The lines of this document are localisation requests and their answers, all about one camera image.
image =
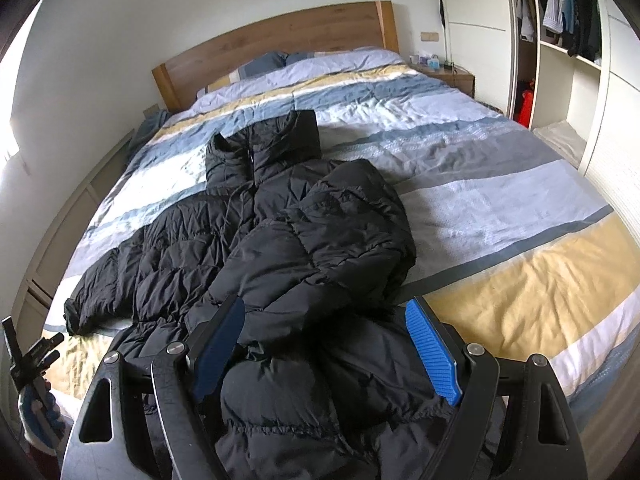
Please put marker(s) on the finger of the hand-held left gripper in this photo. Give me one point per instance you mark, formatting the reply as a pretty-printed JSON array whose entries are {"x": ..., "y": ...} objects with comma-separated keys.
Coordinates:
[
  {"x": 50, "y": 358},
  {"x": 48, "y": 342}
]

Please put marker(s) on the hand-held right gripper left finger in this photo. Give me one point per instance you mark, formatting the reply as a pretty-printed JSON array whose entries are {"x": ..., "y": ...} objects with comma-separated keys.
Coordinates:
[{"x": 220, "y": 350}]

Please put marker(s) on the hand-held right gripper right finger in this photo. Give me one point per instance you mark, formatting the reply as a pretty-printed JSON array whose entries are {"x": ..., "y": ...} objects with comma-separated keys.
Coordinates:
[{"x": 432, "y": 350}]

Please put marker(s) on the black puffer jacket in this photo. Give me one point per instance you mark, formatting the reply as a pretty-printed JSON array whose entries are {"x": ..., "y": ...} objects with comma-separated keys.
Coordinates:
[{"x": 310, "y": 260}]

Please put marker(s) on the pale hanging clothes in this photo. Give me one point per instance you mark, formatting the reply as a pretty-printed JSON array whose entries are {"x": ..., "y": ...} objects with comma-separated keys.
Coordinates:
[{"x": 522, "y": 2}]

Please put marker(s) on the dark hanging clothes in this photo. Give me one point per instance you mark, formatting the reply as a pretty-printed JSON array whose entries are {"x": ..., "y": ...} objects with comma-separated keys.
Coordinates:
[{"x": 585, "y": 20}]

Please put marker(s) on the bed with striped duvet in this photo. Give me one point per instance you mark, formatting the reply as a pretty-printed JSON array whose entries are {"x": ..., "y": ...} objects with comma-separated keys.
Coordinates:
[{"x": 475, "y": 175}]

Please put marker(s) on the blue cloth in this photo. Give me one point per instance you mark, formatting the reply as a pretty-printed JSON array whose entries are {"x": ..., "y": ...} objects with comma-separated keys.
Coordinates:
[{"x": 147, "y": 127}]

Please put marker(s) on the folded white bedding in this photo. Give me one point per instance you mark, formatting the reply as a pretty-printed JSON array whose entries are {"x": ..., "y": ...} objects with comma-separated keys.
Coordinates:
[{"x": 562, "y": 137}]

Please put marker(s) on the red bag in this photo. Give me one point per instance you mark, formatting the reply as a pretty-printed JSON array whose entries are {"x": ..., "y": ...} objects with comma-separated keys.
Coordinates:
[{"x": 523, "y": 105}]

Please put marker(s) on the striped pillow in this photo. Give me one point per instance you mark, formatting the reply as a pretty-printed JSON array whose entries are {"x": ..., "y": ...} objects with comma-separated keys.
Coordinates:
[{"x": 225, "y": 82}]

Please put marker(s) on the wooden nightstand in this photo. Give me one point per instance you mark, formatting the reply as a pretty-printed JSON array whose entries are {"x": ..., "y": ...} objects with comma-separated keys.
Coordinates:
[{"x": 452, "y": 79}]

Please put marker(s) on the small blue box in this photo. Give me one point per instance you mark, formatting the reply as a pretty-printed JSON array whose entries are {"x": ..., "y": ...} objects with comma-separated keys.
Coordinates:
[{"x": 433, "y": 63}]

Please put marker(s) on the white wardrobe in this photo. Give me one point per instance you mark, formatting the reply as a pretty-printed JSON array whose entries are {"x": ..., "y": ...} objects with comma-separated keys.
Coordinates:
[{"x": 570, "y": 85}]

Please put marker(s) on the wooden bed headboard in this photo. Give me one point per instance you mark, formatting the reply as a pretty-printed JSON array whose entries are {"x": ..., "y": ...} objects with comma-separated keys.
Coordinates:
[{"x": 280, "y": 40}]

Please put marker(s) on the wall switch panel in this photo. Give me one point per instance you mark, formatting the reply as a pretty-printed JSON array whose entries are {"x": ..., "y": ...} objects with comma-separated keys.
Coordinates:
[{"x": 428, "y": 36}]

